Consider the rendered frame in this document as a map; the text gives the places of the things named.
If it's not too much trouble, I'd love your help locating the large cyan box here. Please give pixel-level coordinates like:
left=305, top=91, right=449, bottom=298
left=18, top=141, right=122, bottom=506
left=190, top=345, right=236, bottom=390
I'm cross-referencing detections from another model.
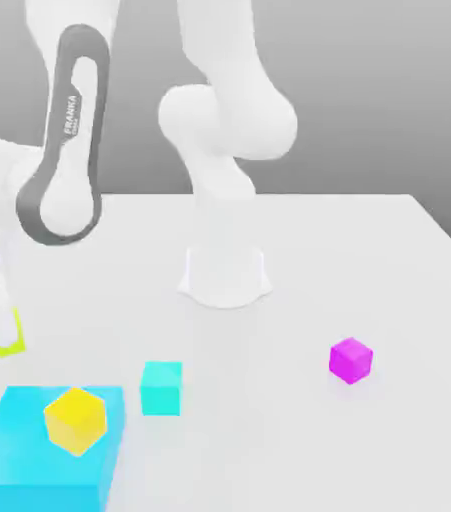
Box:
left=0, top=384, right=127, bottom=512

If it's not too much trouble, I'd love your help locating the small lime cube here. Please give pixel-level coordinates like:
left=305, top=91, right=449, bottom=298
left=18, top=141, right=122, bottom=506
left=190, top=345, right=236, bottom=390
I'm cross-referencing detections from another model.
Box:
left=0, top=306, right=27, bottom=360

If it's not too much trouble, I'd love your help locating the small turquoise cube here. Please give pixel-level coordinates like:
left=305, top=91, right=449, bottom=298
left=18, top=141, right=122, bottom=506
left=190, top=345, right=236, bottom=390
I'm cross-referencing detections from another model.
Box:
left=139, top=360, right=184, bottom=418

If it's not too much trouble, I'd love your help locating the small magenta cube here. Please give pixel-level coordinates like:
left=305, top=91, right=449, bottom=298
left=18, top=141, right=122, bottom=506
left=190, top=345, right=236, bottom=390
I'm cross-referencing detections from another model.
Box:
left=327, top=336, right=375, bottom=386

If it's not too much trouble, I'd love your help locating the small yellow cube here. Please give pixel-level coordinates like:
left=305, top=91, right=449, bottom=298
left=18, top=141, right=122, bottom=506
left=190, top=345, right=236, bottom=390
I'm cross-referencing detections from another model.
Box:
left=43, top=386, right=109, bottom=458

